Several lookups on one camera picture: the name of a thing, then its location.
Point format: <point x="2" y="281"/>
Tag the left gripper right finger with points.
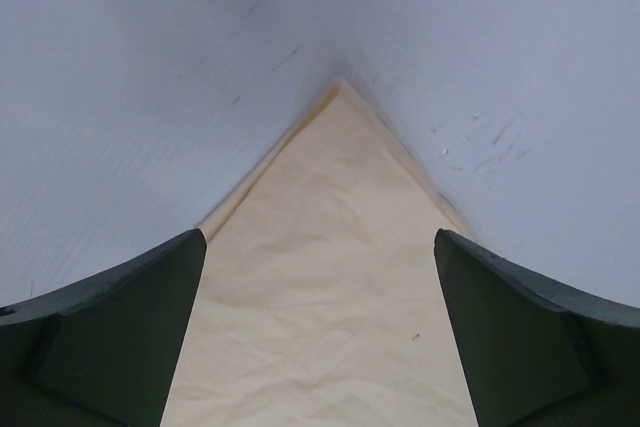
<point x="535" y="351"/>

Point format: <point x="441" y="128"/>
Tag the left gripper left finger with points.
<point x="102" y="351"/>

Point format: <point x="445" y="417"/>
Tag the cream yellow t shirt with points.
<point x="319" y="302"/>

